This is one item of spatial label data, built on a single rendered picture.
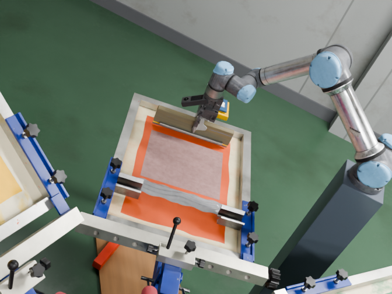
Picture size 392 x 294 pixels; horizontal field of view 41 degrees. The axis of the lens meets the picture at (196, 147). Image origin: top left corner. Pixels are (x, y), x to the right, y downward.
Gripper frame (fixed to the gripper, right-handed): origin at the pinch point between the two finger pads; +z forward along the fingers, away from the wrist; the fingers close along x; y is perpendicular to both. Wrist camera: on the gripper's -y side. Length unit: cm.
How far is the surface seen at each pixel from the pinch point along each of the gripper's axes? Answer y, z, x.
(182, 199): 1.2, 5.5, -40.0
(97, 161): -38, 101, 67
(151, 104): -20.0, 2.9, 10.5
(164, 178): -7.2, 5.8, -30.8
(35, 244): -43, -14, -94
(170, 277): -1, -3, -84
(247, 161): 27.2, 2.4, -8.5
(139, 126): -22.8, 5.7, -4.4
